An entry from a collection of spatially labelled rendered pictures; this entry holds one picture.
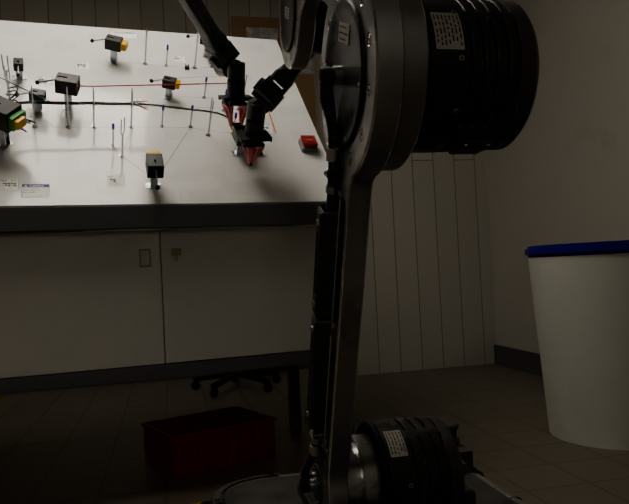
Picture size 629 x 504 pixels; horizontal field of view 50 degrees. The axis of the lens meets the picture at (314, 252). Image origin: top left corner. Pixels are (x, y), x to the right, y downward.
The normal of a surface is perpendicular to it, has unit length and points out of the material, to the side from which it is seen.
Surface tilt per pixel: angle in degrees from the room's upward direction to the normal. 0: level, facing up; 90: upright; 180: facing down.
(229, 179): 48
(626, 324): 94
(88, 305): 90
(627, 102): 90
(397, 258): 90
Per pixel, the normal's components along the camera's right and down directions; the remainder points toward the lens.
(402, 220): 0.22, -0.04
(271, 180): 0.21, -0.70
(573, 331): -0.79, 0.09
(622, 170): -0.98, 0.04
